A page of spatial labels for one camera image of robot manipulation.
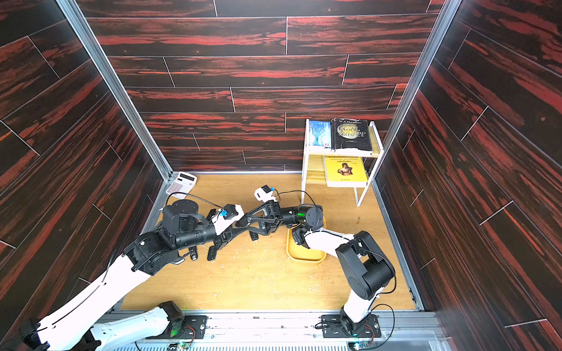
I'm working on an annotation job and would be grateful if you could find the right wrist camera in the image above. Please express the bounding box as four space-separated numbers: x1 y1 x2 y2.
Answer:
254 185 278 203

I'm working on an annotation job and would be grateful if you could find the white calculator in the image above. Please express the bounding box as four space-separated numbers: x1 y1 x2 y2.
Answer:
166 172 197 200

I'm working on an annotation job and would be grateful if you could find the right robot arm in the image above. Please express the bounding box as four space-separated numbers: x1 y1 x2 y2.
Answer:
236 200 396 337

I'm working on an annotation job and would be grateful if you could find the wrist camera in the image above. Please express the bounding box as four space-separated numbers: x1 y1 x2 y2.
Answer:
210 204 244 235
254 185 278 203

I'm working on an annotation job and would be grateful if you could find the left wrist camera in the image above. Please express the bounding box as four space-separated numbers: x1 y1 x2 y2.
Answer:
210 204 244 235

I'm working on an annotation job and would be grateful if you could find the black hardcover book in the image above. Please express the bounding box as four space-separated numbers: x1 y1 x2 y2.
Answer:
331 118 373 156

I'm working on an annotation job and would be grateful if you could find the blue white book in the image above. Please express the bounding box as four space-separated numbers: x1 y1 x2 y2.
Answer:
308 120 332 149

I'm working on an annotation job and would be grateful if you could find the yellow storage tray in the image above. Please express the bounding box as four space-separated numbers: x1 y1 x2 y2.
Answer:
286 214 327 263

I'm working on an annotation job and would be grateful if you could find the yellow paperback book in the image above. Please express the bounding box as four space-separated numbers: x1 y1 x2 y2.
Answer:
323 156 368 188

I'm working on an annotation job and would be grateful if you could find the white wire shelf rack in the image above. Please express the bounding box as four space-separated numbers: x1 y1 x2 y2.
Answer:
301 118 385 206

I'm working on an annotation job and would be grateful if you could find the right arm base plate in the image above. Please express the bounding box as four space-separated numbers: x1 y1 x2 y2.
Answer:
315 314 382 339

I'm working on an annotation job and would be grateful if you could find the black car key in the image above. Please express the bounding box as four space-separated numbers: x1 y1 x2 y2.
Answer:
189 247 198 261
250 230 259 241
206 245 218 262

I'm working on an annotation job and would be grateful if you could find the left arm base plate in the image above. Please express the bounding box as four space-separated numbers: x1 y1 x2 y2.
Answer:
149 314 208 341

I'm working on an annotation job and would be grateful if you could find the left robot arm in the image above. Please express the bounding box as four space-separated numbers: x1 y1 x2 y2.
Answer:
19 200 244 350

